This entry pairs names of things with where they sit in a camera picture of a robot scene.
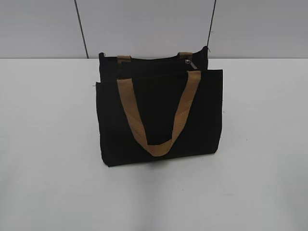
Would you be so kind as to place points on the black tote bag tan handles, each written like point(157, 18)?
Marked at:
point(158, 109)

